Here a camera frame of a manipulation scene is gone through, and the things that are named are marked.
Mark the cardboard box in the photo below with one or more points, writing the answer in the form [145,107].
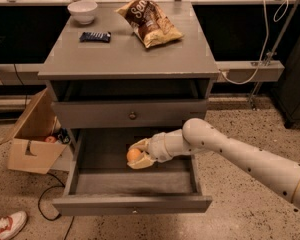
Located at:
[29,152]

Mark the orange fruit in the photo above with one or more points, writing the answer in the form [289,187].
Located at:
[133,154]

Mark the dark item in box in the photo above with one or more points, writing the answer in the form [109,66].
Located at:
[63,136]

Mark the blue snack bar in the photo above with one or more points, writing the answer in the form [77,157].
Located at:
[95,37]

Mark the brown yellow chip bag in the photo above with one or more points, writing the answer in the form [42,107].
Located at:
[149,22]

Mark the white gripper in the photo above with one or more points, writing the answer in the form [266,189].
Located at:
[156,147]

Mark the grey wooden cabinet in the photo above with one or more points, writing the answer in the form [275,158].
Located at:
[125,70]

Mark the red apple in box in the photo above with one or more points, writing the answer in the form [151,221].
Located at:
[50,139]

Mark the white ceramic bowl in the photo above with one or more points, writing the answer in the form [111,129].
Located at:
[83,11]

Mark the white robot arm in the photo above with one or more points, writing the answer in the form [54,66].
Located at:
[279,174]

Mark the white red sneaker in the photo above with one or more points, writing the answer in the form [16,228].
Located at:
[12,224]

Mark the dark cabinet at right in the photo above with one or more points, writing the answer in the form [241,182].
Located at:
[287,92]

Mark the grey open middle drawer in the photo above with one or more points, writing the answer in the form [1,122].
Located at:
[101,183]

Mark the grey closed upper drawer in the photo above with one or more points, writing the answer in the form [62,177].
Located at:
[108,114]

